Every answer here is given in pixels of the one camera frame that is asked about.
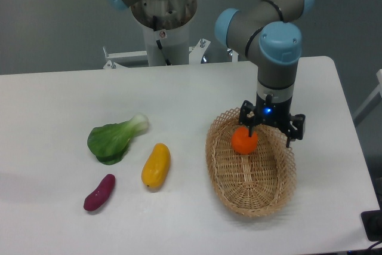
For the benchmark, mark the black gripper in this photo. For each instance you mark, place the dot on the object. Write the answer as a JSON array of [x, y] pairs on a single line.
[[275, 115]]

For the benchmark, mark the orange fruit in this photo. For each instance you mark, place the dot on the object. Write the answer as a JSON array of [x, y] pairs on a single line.
[[242, 143]]

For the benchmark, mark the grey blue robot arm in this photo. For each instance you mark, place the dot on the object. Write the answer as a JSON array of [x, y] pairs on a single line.
[[266, 36]]

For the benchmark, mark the woven wicker basket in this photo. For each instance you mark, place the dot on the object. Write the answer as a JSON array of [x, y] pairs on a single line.
[[253, 185]]

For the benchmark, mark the yellow mango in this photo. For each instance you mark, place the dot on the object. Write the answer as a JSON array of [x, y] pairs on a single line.
[[157, 166]]

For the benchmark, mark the black device at table edge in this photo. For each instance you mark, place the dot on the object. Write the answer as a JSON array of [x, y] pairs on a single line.
[[372, 224]]

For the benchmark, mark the green bok choy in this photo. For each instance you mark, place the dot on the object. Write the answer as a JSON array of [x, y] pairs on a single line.
[[110, 142]]

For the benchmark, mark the purple sweet potato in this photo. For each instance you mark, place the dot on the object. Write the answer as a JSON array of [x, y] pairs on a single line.
[[101, 194]]

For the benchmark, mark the white frame at right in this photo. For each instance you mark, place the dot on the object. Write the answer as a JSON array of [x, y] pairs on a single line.
[[369, 103]]

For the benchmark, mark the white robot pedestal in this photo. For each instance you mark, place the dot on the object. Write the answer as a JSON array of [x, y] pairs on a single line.
[[166, 31]]

